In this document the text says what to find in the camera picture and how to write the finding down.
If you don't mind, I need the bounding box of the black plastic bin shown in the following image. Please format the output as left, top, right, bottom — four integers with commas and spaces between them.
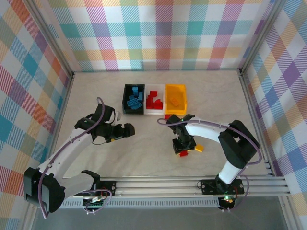
122, 83, 146, 115

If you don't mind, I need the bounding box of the yellow plastic bin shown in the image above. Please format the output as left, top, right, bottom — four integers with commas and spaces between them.
165, 83, 188, 115

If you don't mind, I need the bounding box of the white translucent plastic bin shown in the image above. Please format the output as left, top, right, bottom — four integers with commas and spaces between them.
144, 83, 167, 115

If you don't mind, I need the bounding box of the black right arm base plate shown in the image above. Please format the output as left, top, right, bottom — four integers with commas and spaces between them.
200, 178, 245, 195

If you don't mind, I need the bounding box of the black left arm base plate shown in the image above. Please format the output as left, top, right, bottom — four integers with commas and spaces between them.
79, 179, 118, 197

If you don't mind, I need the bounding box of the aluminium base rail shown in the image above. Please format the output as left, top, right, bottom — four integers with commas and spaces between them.
62, 176, 291, 200

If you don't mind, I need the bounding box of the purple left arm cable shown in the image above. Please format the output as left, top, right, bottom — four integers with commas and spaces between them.
38, 97, 113, 219

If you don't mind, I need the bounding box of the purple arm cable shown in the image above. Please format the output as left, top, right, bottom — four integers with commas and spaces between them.
38, 97, 113, 219
157, 117, 262, 213

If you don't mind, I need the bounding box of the aluminium side rail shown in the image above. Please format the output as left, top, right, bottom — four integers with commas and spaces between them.
44, 70, 76, 170
237, 68, 290, 180

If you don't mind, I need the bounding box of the grey slotted cable duct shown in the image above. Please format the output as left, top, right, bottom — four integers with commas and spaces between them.
59, 197, 221, 209

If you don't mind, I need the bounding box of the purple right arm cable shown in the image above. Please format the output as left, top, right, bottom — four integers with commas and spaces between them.
157, 117, 262, 213

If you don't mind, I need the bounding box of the aluminium upright post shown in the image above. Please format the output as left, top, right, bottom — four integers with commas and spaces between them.
238, 0, 287, 76
25, 0, 75, 77

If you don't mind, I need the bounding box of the aluminium frame leg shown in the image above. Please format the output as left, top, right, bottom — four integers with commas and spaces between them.
278, 195, 302, 230
22, 209, 39, 230

